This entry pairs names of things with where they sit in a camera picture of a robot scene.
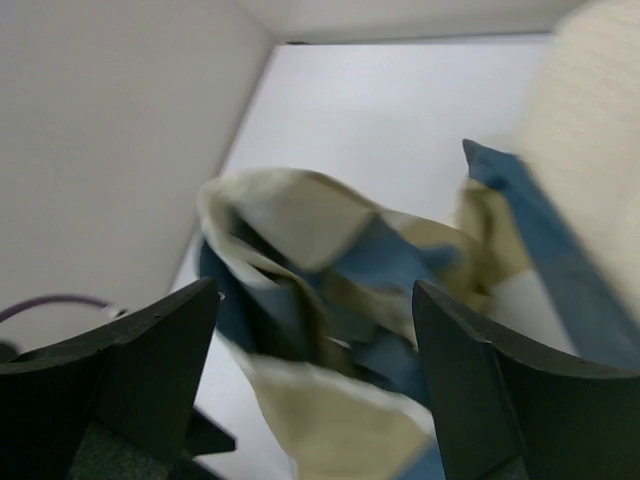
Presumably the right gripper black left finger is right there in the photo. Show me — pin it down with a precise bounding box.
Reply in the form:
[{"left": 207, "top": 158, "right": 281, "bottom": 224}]
[{"left": 1, "top": 278, "right": 235, "bottom": 479}]

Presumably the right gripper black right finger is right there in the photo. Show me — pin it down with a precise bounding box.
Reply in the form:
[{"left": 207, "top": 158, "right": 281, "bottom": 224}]
[{"left": 412, "top": 281, "right": 639, "bottom": 479}]

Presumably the blue beige plaid pillowcase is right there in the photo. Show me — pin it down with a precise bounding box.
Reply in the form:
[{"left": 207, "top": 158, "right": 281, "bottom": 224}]
[{"left": 197, "top": 140, "right": 639, "bottom": 479}]

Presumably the cream pillow with duck patch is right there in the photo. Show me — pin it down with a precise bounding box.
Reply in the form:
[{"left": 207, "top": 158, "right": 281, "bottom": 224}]
[{"left": 518, "top": 1, "right": 639, "bottom": 315}]

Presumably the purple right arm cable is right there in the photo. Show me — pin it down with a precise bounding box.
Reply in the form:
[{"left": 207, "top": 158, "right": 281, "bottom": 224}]
[{"left": 0, "top": 294, "right": 126, "bottom": 326}]

